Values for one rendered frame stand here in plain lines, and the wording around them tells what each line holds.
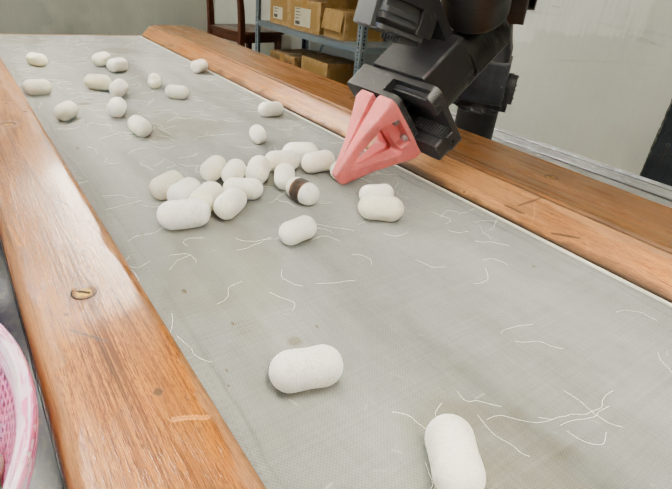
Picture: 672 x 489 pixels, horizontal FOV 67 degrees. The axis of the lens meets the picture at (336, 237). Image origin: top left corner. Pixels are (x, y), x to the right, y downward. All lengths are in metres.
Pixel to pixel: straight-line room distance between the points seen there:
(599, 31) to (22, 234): 2.37
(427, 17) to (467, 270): 0.20
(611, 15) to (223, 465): 2.41
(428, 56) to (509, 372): 0.27
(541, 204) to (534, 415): 0.23
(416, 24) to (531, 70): 2.24
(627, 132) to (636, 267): 2.06
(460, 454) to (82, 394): 0.15
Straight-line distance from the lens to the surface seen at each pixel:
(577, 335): 0.34
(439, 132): 0.45
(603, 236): 0.43
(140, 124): 0.57
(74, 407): 0.22
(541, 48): 2.64
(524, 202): 0.46
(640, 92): 2.44
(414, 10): 0.44
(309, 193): 0.41
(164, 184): 0.42
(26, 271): 0.31
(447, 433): 0.22
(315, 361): 0.24
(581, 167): 0.91
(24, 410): 0.22
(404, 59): 0.46
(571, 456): 0.26
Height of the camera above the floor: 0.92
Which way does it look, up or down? 28 degrees down
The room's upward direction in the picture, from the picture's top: 6 degrees clockwise
